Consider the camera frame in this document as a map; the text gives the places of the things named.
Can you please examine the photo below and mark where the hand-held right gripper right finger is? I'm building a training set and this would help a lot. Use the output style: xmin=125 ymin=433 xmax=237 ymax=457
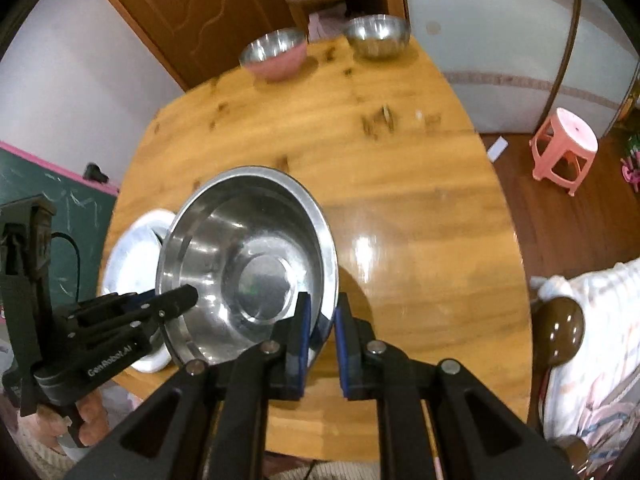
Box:
xmin=335 ymin=292 xmax=576 ymax=480

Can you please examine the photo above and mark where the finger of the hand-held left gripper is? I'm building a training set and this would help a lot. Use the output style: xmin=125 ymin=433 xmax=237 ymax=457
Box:
xmin=75 ymin=284 xmax=199 ymax=356
xmin=67 ymin=291 xmax=161 ymax=331

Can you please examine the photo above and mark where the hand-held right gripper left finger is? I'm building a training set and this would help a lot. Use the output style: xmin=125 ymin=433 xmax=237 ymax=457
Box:
xmin=65 ymin=292 xmax=313 ymax=480

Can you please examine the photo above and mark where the white plate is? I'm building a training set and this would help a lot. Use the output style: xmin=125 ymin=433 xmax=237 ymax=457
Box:
xmin=97 ymin=208 xmax=176 ymax=373

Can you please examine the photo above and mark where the large steel bowl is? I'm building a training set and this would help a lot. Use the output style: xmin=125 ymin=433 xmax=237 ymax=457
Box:
xmin=155 ymin=166 xmax=340 ymax=367

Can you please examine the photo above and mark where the pink steel bowl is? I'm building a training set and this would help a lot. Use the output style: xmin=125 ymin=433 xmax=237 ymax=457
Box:
xmin=239 ymin=27 xmax=308 ymax=82

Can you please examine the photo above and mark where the small steel bowl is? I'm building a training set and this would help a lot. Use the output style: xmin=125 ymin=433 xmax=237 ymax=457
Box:
xmin=344 ymin=15 xmax=412 ymax=59

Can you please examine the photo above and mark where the person's left hand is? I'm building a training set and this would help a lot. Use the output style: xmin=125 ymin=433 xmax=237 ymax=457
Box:
xmin=75 ymin=389 xmax=110 ymax=448

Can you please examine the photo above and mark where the black chalkboard clamp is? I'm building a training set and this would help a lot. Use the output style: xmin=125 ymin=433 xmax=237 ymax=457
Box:
xmin=82 ymin=161 xmax=110 ymax=183

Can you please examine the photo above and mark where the white paper slip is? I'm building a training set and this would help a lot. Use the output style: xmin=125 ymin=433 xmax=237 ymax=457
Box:
xmin=486 ymin=136 xmax=510 ymax=163

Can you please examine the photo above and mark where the chair with checked cloth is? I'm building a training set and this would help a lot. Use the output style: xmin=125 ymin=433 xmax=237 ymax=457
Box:
xmin=530 ymin=257 xmax=640 ymax=480

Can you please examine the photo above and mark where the brown wooden door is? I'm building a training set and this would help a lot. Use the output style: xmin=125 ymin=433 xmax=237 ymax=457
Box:
xmin=80 ymin=0 xmax=296 ymax=93

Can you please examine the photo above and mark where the pink plastic stool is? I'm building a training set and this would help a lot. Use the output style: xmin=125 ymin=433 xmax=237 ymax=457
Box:
xmin=529 ymin=107 xmax=599 ymax=196

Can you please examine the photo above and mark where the folded pink cloth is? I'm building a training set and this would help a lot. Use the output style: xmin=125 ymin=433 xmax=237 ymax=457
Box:
xmin=306 ymin=7 xmax=351 ymax=43

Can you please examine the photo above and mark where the pale blue sliding wardrobe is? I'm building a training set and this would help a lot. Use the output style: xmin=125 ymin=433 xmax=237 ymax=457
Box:
xmin=400 ymin=0 xmax=640 ymax=136

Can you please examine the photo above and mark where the green chalkboard pink frame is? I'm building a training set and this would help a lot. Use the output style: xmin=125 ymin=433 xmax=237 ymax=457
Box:
xmin=0 ymin=141 xmax=121 ymax=311

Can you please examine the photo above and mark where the brown wooden chair post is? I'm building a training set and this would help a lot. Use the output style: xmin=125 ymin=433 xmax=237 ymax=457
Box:
xmin=527 ymin=296 xmax=586 ymax=436

